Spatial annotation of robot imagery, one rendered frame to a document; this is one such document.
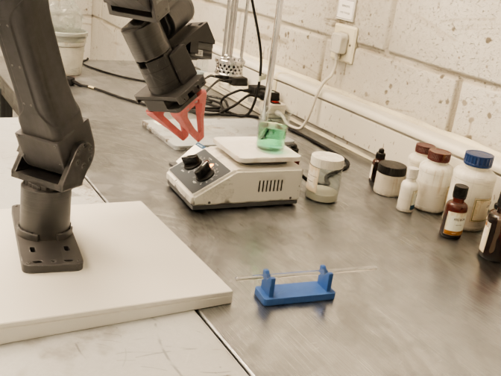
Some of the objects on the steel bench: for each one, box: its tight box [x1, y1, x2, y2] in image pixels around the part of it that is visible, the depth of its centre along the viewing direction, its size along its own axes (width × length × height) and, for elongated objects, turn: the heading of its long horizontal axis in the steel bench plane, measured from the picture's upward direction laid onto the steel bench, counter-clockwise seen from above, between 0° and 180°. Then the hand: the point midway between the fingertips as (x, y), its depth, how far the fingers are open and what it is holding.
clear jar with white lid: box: [305, 151, 344, 204], centre depth 116 cm, size 6×6×8 cm
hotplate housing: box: [166, 146, 303, 210], centre depth 113 cm, size 22×13×8 cm, turn 97°
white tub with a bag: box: [49, 0, 88, 76], centre depth 187 cm, size 14×14×21 cm
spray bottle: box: [196, 60, 209, 75], centre depth 202 cm, size 4×4×11 cm
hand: (191, 134), depth 104 cm, fingers open, 3 cm apart
